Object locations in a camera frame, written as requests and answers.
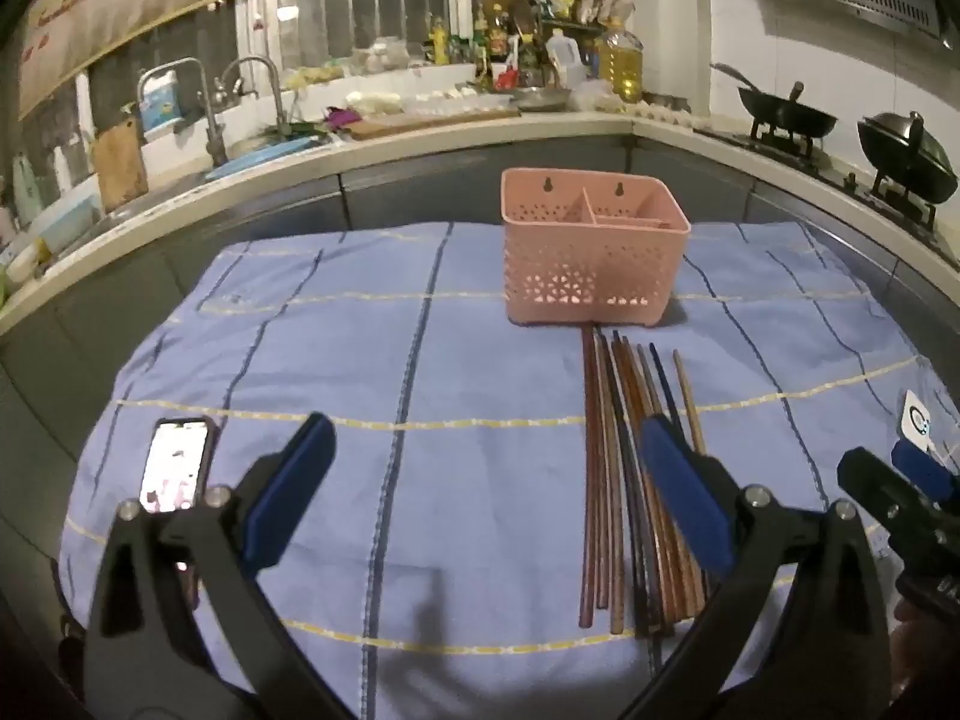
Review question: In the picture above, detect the person's right hand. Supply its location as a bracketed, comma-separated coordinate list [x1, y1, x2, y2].
[890, 598, 958, 699]

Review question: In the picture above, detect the blue detergent jug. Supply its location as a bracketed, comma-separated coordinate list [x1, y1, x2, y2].
[140, 70, 182, 137]

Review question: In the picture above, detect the brown wooden chopstick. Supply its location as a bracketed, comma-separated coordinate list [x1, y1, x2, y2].
[596, 332, 625, 635]

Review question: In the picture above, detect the pink perforated utensil basket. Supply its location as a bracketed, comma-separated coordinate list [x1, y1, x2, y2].
[501, 167, 692, 327]

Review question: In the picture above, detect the reddish brown chopstick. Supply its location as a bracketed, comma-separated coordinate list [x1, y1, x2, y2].
[612, 332, 704, 632]

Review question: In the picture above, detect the smartphone with lit screen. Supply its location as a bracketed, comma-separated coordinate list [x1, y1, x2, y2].
[139, 416, 218, 514]

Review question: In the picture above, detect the white plastic jug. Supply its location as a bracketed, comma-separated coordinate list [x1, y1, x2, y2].
[545, 28, 587, 89]

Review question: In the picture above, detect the yellow cooking oil bottle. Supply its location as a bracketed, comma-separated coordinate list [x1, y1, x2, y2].
[599, 18, 643, 104]

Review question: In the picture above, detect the black wok with handle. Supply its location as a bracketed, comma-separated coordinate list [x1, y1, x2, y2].
[711, 62, 836, 154]

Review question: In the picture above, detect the wooden cutting board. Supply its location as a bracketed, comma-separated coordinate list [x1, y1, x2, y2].
[91, 117, 148, 213]

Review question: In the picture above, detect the black lidded wok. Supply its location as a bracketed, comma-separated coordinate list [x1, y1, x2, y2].
[857, 110, 958, 205]

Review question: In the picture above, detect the dark red chopstick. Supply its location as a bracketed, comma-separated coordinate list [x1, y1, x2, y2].
[579, 325, 596, 631]

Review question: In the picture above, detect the dark blue chopstick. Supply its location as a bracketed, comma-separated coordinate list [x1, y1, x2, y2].
[647, 343, 683, 433]

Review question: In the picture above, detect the chrome kitchen faucet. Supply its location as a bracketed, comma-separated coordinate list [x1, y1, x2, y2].
[137, 55, 228, 167]

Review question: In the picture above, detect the blue checked table cloth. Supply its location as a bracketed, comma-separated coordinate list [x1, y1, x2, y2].
[59, 223, 958, 718]

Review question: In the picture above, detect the black chopstick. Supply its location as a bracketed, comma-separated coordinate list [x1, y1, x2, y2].
[599, 333, 659, 639]

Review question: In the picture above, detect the light brown chopstick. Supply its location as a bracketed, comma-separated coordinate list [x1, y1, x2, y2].
[674, 349, 706, 455]

